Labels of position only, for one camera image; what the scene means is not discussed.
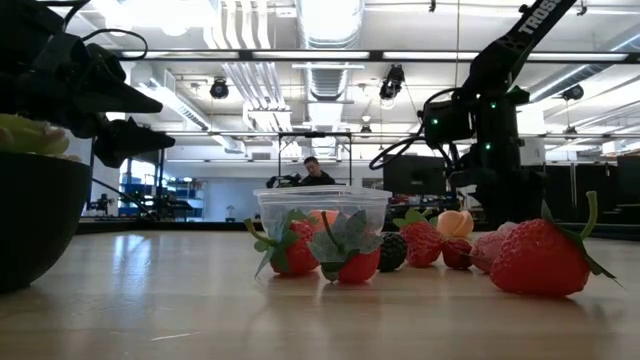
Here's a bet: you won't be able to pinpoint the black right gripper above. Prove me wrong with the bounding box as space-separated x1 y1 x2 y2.
449 149 547 230

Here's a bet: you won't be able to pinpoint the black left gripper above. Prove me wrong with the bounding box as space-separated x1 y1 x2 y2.
0 0 177 169

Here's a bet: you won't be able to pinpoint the pink toy raspberry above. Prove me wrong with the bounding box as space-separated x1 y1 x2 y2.
468 221 521 274

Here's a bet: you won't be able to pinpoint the orange toy peach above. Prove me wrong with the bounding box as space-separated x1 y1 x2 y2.
436 209 475 240

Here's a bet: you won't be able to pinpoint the red toy strawberry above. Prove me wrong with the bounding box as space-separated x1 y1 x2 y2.
391 207 446 269
488 189 625 299
306 209 385 286
243 208 322 279

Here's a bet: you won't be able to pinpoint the clear plastic tupperware container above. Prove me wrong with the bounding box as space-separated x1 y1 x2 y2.
252 185 393 241

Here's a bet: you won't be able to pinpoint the orange toy carrot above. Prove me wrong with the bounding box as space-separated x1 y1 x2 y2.
307 208 342 233

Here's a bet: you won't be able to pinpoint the red toy cherry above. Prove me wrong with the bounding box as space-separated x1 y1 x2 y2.
441 236 474 271

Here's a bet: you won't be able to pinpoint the black partition panels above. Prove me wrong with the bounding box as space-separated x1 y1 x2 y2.
543 154 640 225

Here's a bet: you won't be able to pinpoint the blue storage shelves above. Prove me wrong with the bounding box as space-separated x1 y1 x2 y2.
118 172 207 220

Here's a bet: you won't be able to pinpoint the black ceiling spotlight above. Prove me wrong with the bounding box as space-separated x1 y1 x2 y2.
560 83 586 102
209 77 231 101
378 63 407 102

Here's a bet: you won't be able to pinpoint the black monitor box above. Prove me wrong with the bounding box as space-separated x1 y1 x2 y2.
382 154 450 197

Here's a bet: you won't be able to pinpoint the dark toy blackberry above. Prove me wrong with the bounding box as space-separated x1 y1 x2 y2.
377 230 410 274

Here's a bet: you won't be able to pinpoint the succulent plant in black bowl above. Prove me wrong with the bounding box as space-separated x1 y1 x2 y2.
0 112 94 295

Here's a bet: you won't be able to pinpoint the person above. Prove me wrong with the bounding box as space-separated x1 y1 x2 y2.
298 155 337 188

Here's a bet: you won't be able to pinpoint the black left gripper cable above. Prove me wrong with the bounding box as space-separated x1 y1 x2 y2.
64 0 150 62

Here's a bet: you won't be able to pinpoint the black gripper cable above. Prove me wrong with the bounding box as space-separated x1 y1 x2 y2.
368 87 464 172
64 0 150 62

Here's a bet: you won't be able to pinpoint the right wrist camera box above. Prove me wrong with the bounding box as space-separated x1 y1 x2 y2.
422 98 475 150

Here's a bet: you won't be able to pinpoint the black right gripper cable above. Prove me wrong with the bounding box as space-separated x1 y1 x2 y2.
368 87 464 172

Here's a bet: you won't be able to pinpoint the black background rig frame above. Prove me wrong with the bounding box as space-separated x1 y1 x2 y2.
277 130 354 187

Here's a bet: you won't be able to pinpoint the silver ventilation duct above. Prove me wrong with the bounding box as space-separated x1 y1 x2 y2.
293 0 367 159

